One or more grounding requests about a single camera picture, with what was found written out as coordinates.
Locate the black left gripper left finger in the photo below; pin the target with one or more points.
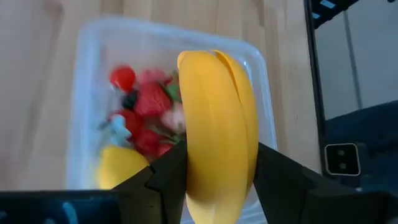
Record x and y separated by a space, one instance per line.
164 186

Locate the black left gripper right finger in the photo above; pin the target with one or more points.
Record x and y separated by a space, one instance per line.
280 193

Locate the red strawberry green leaves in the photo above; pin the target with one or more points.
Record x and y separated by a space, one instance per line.
152 99
163 149

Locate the yellow lemon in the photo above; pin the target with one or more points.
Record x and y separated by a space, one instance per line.
119 168

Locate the small pink peach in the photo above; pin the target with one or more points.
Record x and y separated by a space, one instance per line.
174 119
152 75

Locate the yellow banana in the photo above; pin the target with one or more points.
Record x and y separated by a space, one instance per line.
217 130

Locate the small dark grape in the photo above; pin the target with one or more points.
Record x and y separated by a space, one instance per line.
130 99

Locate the clear plastic tupperware container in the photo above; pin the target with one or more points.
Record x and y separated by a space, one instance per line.
93 62

